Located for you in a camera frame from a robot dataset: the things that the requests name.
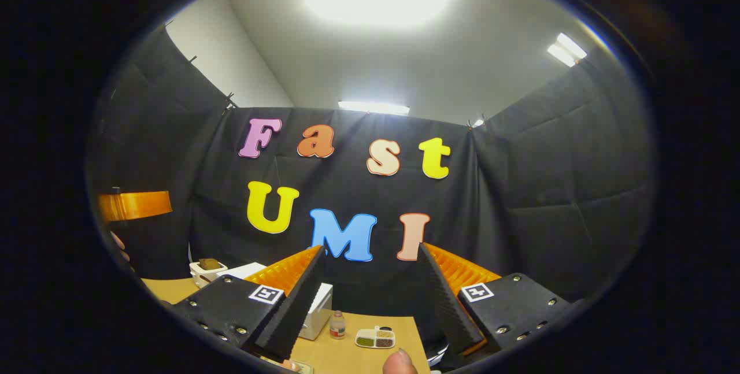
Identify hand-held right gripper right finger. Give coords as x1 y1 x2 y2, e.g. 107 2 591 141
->
417 242 573 358

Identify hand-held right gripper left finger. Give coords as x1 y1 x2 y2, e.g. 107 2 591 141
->
172 245 327 362

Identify white microwave oven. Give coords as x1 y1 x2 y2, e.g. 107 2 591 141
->
224 262 334 341

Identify white divided dish with grains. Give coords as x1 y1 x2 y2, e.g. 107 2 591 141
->
354 326 397 350

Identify black backdrop cloth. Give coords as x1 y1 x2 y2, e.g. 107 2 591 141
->
87 24 657 328

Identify long strip ceiling light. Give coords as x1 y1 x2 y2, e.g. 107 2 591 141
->
338 101 410 116

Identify rectangular ceiling light panel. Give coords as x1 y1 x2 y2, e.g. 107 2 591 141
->
547 32 588 68

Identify white box with brown strap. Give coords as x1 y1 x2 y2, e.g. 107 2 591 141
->
189 260 228 289

